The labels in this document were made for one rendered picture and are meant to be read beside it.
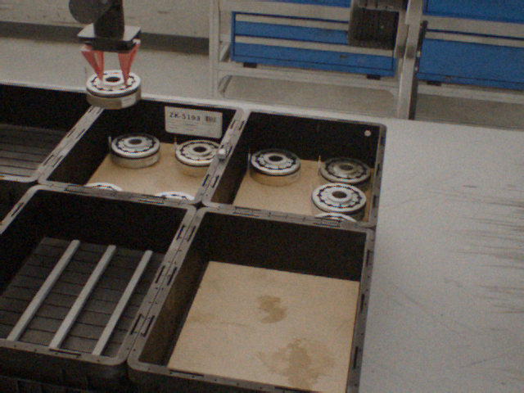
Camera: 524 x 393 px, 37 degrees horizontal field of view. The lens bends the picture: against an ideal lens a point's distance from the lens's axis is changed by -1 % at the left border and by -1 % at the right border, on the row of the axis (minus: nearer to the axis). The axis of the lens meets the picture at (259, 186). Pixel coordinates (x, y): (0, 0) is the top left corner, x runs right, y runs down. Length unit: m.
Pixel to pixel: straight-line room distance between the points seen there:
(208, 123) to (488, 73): 2.00
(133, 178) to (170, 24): 2.92
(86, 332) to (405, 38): 1.42
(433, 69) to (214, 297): 2.34
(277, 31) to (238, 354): 2.41
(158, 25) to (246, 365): 3.47
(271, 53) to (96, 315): 2.37
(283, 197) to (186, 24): 2.98
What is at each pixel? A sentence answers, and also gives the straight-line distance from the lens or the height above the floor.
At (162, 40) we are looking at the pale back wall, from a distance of 4.53.
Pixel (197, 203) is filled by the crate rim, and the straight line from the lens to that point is 1.37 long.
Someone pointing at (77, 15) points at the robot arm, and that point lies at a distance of 1.40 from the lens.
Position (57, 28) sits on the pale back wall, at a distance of 4.72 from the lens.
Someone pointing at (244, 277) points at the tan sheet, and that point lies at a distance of 1.36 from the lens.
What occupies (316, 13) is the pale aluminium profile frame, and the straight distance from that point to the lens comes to 3.40.
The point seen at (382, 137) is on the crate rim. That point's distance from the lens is 1.62.
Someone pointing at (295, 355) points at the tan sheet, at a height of 0.83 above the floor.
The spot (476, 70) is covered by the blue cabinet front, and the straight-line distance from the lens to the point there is 3.52.
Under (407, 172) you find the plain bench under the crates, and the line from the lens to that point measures 1.98.
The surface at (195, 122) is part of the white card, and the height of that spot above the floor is 0.89.
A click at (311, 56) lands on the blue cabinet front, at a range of 3.51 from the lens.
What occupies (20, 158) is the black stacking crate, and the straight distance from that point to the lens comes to 1.75.
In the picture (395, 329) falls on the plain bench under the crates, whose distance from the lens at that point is 1.49.
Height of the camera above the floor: 1.65
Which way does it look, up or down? 31 degrees down
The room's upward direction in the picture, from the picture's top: 2 degrees clockwise
